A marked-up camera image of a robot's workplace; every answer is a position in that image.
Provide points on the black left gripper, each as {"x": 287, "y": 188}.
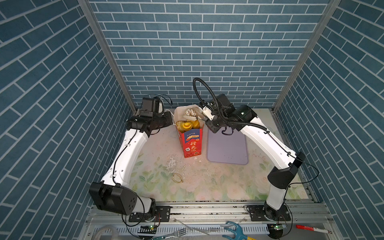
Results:
{"x": 168, "y": 118}

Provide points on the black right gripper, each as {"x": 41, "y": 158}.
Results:
{"x": 209, "y": 123}

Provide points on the chocolate sprinkled donut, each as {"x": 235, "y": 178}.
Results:
{"x": 190, "y": 114}

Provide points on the red paper gift bag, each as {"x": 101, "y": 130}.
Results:
{"x": 191, "y": 141}

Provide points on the small orange bun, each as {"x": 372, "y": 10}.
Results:
{"x": 186, "y": 126}

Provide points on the small shell shaped bread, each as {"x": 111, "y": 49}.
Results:
{"x": 179, "y": 126}

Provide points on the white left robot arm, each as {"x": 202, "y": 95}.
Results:
{"x": 112, "y": 193}

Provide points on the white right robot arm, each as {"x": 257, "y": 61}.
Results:
{"x": 286, "y": 161}

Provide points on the purple plastic tray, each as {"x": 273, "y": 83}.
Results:
{"x": 227, "y": 149}

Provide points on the metal fork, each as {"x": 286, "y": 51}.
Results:
{"x": 176, "y": 234}

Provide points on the teal plastic clamp tool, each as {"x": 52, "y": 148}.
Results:
{"x": 237, "y": 232}

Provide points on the red marker pen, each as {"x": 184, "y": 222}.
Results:
{"x": 313, "y": 229}

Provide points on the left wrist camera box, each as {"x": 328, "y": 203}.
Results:
{"x": 153, "y": 105}

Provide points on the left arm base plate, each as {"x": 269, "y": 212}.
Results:
{"x": 158, "y": 214}

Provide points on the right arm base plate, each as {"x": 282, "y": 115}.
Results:
{"x": 259, "y": 213}

